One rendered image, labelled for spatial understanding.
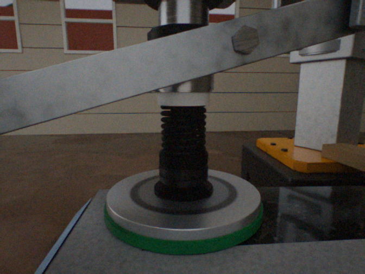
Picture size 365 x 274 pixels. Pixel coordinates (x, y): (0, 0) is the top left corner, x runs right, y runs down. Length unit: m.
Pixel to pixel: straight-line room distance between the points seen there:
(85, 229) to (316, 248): 0.27
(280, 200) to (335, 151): 0.66
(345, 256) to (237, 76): 6.42
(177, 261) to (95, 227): 0.12
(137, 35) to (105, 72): 6.19
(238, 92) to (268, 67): 0.98
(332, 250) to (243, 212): 0.10
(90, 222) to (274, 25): 0.32
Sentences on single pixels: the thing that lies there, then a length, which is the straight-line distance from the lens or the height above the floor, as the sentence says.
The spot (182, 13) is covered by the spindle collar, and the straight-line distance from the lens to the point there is 0.32.
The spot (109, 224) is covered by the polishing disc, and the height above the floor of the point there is 0.88.
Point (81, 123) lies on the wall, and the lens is 6.61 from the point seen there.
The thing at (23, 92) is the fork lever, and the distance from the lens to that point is 0.29.
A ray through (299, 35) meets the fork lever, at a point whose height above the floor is 1.09.
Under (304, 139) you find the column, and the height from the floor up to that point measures 0.82.
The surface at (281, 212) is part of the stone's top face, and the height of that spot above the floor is 0.87.
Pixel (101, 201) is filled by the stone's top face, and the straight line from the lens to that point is 0.41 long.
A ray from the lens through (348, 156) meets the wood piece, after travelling 1.02.
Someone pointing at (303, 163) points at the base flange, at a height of 0.77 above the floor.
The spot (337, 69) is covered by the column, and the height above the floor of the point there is 1.11.
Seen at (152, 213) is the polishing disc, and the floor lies 0.89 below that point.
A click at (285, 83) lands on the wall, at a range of 7.17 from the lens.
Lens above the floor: 1.03
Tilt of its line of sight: 11 degrees down
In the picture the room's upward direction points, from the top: straight up
